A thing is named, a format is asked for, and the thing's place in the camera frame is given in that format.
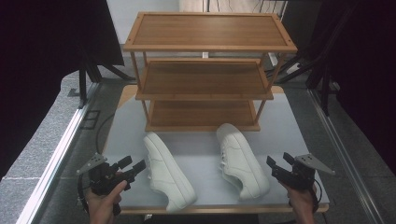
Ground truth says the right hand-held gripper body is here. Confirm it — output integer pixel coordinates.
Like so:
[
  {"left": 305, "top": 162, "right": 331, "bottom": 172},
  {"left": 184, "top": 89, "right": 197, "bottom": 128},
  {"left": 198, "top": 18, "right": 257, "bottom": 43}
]
[{"left": 271, "top": 153, "right": 336, "bottom": 191}]

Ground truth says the black cable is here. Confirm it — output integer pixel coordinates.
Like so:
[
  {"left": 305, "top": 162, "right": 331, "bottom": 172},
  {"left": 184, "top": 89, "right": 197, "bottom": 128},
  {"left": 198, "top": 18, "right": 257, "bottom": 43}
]
[
  {"left": 77, "top": 174, "right": 92, "bottom": 215},
  {"left": 95, "top": 112, "right": 116, "bottom": 155}
]

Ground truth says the white sneaker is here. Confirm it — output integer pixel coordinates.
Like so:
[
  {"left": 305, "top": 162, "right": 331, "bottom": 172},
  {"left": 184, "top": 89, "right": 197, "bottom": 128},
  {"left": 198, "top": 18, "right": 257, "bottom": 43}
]
[
  {"left": 216, "top": 122, "right": 271, "bottom": 201},
  {"left": 142, "top": 131, "right": 198, "bottom": 214}
]

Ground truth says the aluminium rail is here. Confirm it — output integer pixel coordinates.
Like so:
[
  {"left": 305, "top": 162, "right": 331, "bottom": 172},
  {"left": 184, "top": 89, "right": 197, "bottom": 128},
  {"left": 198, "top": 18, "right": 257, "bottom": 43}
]
[
  {"left": 306, "top": 88, "right": 386, "bottom": 224},
  {"left": 16, "top": 81, "right": 101, "bottom": 224}
]

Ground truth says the person's left hand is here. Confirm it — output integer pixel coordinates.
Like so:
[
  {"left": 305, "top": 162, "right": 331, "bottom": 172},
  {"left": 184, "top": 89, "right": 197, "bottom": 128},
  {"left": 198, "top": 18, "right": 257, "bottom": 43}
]
[{"left": 85, "top": 179, "right": 129, "bottom": 224}]

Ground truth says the black metal stand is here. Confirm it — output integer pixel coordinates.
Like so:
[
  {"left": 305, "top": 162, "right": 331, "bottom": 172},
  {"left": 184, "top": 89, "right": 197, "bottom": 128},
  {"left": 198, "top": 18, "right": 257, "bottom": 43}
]
[
  {"left": 67, "top": 46, "right": 136, "bottom": 110},
  {"left": 274, "top": 18, "right": 342, "bottom": 117}
]

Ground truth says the person's right hand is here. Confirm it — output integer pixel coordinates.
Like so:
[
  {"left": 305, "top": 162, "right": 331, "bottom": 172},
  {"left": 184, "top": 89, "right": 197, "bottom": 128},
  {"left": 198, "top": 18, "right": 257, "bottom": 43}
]
[{"left": 279, "top": 181, "right": 318, "bottom": 224}]

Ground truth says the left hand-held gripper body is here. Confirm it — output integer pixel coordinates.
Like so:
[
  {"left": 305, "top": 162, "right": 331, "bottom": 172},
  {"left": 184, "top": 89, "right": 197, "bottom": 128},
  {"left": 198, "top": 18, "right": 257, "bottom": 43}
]
[{"left": 76, "top": 152, "right": 135, "bottom": 217}]

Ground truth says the black curtain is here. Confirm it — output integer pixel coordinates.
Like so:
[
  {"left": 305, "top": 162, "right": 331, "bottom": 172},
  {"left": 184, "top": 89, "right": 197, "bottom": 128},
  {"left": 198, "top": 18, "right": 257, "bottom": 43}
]
[
  {"left": 306, "top": 0, "right": 396, "bottom": 176},
  {"left": 0, "top": 0, "right": 125, "bottom": 181}
]

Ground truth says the wooden shoe rack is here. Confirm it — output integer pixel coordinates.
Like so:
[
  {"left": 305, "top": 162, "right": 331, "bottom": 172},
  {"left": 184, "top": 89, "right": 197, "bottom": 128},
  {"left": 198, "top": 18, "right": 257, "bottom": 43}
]
[{"left": 122, "top": 11, "right": 299, "bottom": 133}]

